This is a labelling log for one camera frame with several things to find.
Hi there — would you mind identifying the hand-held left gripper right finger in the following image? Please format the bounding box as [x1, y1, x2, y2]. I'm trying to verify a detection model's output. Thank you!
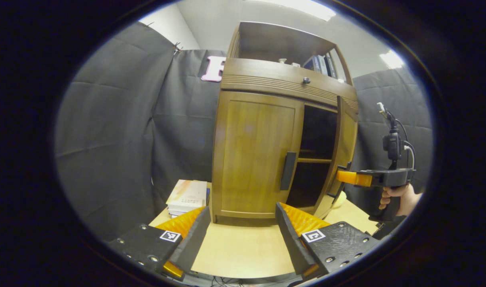
[276, 202, 381, 282]

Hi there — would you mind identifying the tangle of black cables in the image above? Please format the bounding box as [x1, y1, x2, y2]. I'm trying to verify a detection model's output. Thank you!
[209, 275, 247, 287]

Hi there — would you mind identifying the wooden double-door shoe cabinet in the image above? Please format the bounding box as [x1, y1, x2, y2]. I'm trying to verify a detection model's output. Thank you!
[210, 21, 359, 224]

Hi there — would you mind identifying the wooden drawer with black knob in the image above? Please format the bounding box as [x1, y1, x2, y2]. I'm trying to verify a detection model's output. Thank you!
[221, 58, 358, 114]

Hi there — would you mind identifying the white paperback book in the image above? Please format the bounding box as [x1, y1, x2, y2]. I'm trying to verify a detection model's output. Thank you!
[166, 179, 208, 218]

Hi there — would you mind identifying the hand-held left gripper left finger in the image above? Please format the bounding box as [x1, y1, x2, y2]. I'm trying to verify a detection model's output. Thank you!
[108, 206, 212, 282]

